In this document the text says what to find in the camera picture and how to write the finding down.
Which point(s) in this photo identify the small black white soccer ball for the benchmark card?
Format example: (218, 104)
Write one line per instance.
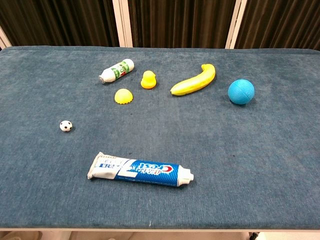
(66, 126)

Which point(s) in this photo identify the yellow rubber duck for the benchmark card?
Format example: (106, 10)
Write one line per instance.
(148, 80)

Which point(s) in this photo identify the yellow half dome toy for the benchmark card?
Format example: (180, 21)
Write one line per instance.
(123, 96)

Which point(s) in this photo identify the yellow toy banana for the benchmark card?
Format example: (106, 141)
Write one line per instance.
(195, 83)

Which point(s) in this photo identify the blue white toothpaste tube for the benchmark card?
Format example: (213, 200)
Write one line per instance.
(150, 172)

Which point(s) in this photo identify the white green plastic bottle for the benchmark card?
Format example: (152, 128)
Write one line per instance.
(117, 70)

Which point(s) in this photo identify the blue table cloth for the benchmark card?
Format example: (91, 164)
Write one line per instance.
(225, 155)

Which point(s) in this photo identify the blue foam ball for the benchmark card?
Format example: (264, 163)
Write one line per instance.
(241, 91)

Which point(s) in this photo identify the dark curtain panel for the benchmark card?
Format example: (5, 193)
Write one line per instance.
(280, 22)
(62, 22)
(180, 22)

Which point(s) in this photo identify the white frame post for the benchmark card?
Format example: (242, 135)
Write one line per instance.
(5, 38)
(123, 25)
(235, 25)

